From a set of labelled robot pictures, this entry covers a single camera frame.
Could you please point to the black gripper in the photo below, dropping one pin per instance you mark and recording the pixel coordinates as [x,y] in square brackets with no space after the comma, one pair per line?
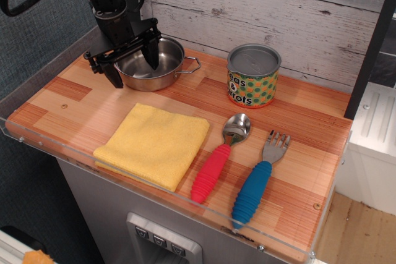
[120,38]

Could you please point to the stainless steel pot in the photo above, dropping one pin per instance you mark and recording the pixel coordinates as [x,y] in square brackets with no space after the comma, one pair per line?
[136,73]

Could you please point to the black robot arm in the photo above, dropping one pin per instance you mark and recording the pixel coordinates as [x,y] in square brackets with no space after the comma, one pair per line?
[122,33]

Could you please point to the yellow folded cloth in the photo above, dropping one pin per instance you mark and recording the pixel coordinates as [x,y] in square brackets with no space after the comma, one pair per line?
[154,145]

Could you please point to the peas and carrots tin can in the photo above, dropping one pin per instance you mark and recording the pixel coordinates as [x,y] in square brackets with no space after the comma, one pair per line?
[252,75]

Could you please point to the silver dispenser panel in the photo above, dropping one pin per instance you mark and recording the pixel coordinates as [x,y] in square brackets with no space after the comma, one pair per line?
[154,243]

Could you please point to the orange object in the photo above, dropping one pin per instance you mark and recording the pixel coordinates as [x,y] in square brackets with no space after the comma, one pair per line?
[37,257]

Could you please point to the white cabinet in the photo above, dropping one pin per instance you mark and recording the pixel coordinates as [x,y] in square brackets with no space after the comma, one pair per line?
[367,169]

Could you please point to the red handled spoon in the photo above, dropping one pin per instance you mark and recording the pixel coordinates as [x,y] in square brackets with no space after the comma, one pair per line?
[235,130]

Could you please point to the clear acrylic guard rail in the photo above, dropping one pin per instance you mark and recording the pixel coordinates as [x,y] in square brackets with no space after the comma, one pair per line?
[66,110]

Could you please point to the blue handled fork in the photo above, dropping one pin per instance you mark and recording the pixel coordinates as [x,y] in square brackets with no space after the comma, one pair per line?
[249,197]

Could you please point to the black vertical post right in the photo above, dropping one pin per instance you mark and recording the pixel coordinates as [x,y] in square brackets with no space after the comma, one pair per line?
[372,52]

